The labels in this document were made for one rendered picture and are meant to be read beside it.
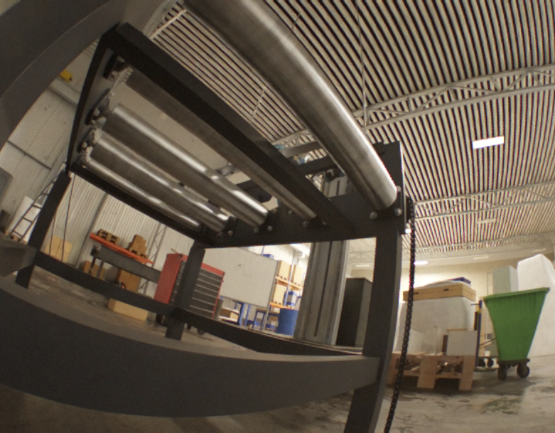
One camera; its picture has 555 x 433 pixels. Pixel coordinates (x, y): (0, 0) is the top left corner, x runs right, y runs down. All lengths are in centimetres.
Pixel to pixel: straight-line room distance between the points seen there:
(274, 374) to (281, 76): 50
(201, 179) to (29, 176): 1056
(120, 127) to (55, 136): 1089
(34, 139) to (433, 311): 1301
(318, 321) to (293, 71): 169
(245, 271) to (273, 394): 565
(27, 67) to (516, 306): 306
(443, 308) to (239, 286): 424
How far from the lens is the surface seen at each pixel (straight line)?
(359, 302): 190
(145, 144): 91
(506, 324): 294
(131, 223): 1133
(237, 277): 590
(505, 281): 424
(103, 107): 93
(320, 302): 193
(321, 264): 201
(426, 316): 412
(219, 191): 101
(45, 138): 1176
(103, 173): 145
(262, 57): 49
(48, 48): 27
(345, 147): 62
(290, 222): 114
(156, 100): 68
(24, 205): 884
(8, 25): 29
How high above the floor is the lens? 39
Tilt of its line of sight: 24 degrees up
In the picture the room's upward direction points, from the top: 13 degrees clockwise
